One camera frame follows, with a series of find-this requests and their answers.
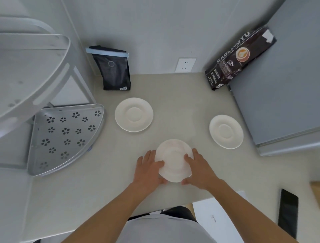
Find person's left hand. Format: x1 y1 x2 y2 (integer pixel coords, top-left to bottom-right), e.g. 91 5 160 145
133 150 168 193

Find person's right hand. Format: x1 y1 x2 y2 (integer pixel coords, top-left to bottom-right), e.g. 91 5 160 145
181 148 220 192

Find white ceramic saucer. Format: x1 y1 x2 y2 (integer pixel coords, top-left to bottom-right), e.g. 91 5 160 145
115 97 154 133
154 139 194 183
209 115 244 150

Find person's left forearm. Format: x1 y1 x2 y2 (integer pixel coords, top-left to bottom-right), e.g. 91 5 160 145
61 181 156 243

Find person's right forearm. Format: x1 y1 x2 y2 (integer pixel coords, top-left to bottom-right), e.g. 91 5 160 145
205 178 298 243

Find person's black trousers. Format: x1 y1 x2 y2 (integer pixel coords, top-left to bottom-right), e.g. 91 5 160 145
127 206 198 223

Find white flat board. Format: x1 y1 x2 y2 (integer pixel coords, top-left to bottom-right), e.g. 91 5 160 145
192 191 253 243

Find person's grey shirt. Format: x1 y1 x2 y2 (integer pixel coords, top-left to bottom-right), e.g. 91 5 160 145
122 213 216 243

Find small black coffee bag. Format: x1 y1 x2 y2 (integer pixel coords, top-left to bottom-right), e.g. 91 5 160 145
89 45 131 91

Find large black printed coffee bag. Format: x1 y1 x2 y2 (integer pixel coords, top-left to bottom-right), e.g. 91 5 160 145
205 26 277 91

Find black smartphone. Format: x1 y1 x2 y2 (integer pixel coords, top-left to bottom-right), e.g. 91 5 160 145
278 189 299 239

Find grey box appliance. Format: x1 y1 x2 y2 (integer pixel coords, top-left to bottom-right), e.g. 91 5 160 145
227 0 320 157

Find grey metal corner shelf rack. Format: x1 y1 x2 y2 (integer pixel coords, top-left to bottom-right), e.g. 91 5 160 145
0 16 105 177

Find white wall power outlet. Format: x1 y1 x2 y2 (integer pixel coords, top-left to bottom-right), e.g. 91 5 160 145
175 58 197 73

